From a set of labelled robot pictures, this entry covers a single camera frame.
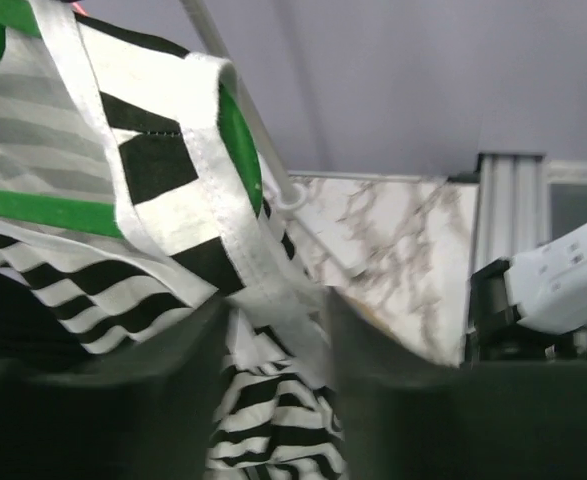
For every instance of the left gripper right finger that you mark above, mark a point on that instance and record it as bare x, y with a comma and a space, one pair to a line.
404, 417

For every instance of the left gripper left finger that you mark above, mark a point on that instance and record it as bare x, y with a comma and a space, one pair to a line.
145, 412

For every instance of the black white striped tank top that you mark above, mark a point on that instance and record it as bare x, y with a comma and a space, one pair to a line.
155, 320

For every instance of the green hanger with striped top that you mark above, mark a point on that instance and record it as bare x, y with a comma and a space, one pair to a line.
114, 133

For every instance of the pink wire hanger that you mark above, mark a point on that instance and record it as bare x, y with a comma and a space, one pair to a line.
78, 8

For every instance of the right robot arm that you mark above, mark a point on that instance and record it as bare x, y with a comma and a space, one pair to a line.
533, 305

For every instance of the beige bird pattern plate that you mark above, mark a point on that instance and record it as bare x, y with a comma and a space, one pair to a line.
369, 315

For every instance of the metal clothes rack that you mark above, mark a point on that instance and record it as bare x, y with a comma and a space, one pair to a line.
291, 198

